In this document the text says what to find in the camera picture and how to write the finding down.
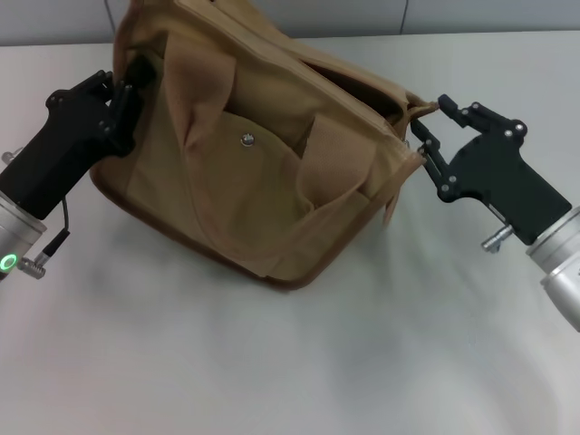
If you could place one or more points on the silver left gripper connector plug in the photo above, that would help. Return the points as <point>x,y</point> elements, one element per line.
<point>11,155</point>

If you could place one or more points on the khaki canvas food bag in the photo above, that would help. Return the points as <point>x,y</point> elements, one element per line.
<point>254,181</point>

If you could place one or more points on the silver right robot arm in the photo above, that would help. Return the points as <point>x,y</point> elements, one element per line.
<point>559,267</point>

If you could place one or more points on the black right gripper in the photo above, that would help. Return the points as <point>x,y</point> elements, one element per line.
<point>503,181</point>

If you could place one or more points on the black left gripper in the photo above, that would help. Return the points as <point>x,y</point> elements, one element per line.
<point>59,154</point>

